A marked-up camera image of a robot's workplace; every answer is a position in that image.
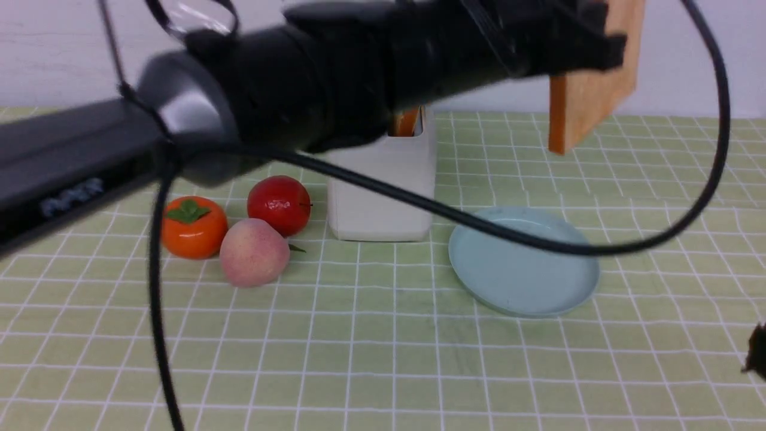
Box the white two-slot toaster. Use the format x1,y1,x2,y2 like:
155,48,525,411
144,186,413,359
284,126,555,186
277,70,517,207
327,107,437,242

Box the toast slice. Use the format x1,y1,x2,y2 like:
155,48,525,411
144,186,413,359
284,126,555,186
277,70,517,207
548,1,646,154
389,107,422,137

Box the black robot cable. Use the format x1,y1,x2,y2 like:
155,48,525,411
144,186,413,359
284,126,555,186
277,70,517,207
96,0,732,431

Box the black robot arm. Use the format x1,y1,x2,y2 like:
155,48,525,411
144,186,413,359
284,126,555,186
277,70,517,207
2,1,636,256

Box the light blue round plate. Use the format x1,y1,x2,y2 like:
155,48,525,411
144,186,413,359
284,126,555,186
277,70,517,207
448,226,601,317

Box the green checked tablecloth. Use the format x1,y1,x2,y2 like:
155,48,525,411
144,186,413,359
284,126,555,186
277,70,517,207
1,119,765,430

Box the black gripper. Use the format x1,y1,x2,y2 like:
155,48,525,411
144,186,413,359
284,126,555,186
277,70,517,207
741,323,766,381
503,1,627,78

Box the orange persimmon with green leaf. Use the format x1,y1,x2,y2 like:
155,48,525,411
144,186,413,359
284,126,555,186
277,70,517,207
160,196,228,260

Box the red apple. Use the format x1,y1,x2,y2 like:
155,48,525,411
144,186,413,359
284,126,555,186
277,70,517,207
247,175,314,237

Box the pink peach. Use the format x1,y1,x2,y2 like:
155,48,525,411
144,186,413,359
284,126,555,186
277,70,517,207
219,218,304,287

